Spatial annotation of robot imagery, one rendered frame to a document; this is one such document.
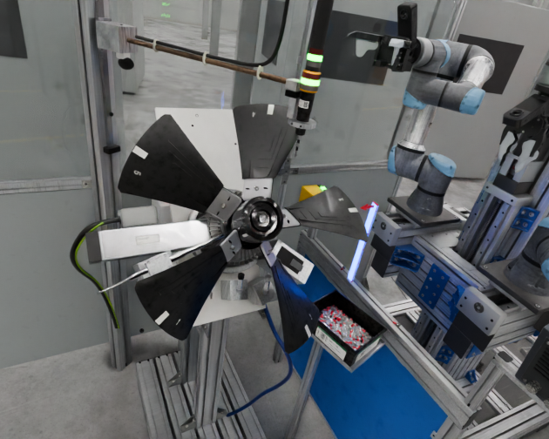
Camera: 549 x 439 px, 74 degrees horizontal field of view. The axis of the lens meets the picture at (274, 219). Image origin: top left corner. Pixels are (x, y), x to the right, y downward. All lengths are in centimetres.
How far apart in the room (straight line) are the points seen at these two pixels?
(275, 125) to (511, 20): 438
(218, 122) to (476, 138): 453
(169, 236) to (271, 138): 39
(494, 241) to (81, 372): 196
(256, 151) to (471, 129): 451
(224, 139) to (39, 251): 93
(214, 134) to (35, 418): 147
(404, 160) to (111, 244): 116
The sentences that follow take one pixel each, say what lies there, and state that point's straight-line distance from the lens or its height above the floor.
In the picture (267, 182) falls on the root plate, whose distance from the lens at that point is 101.
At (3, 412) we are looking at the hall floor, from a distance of 215.
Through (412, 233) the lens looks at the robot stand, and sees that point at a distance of 166.
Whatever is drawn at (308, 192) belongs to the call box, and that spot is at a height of 107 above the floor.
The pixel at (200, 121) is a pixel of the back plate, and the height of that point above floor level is 133.
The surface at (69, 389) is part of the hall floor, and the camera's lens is 213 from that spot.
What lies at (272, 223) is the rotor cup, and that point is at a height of 121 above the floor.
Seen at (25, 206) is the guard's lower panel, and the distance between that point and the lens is 167.
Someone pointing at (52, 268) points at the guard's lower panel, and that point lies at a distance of 184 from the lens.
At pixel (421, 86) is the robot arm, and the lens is 125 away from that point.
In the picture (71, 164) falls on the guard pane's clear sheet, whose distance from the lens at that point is 160.
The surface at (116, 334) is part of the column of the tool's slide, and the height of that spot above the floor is 27.
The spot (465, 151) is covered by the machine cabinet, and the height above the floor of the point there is 43.
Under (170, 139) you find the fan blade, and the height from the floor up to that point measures 138.
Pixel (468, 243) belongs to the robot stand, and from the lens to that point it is 167.
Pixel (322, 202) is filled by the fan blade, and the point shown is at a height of 120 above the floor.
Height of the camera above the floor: 170
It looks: 30 degrees down
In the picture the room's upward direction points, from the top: 10 degrees clockwise
